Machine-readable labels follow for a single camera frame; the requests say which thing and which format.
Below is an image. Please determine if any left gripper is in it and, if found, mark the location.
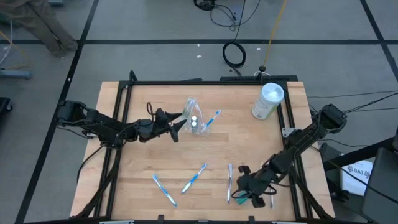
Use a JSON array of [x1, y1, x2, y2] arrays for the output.
[[137, 111, 188, 144]]

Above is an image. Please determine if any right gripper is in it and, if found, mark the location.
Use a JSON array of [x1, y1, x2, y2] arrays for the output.
[[238, 169, 279, 209]]

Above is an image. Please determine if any blue white toothbrush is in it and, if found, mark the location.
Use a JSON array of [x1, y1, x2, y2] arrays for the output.
[[201, 109, 223, 132], [151, 174, 178, 207]]

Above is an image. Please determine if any blue toothbrush in wrapper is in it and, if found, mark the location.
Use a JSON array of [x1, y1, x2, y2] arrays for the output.
[[181, 163, 208, 195]]

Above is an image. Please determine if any black power strip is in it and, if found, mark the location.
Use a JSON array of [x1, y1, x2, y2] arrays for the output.
[[219, 74, 299, 83]]

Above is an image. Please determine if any white wipes canister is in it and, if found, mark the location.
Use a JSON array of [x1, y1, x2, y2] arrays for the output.
[[251, 82, 285, 121]]

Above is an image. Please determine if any white printed paper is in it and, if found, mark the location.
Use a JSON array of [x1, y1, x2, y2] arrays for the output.
[[340, 159, 374, 197]]

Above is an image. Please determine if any black desk leg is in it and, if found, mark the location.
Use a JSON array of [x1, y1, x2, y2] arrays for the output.
[[322, 136, 398, 172]]

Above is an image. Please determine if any black chair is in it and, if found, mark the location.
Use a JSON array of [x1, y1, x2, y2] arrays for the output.
[[361, 127, 398, 224]]

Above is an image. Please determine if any grey blue table foot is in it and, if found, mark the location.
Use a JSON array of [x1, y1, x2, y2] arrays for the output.
[[0, 68, 33, 80]]

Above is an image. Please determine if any black floor object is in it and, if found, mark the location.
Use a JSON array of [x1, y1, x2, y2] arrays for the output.
[[0, 96, 14, 114]]

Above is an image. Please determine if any person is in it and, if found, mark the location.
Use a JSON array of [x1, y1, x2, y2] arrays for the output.
[[0, 0, 79, 59]]

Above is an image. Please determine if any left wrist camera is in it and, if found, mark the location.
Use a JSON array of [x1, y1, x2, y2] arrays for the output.
[[155, 107, 169, 121]]

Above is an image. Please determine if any black aluminium table frame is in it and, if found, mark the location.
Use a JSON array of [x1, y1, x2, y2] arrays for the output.
[[74, 70, 335, 224]]

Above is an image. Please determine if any black coiled floor cable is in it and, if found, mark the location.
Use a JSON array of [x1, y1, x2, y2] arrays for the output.
[[221, 0, 248, 77]]

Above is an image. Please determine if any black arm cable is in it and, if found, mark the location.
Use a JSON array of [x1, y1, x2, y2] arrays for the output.
[[76, 143, 108, 184]]

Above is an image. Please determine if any black floor cable bundle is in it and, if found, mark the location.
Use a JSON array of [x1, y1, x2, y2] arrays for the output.
[[193, 0, 262, 32]]

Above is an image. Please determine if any yellow cable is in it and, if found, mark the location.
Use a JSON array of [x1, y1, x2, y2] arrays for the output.
[[262, 0, 289, 73]]

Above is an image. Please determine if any orange floor cable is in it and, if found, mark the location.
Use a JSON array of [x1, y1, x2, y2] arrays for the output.
[[0, 29, 32, 71]]

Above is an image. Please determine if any white floor cable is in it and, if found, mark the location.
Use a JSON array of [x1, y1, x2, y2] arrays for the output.
[[0, 18, 16, 67]]

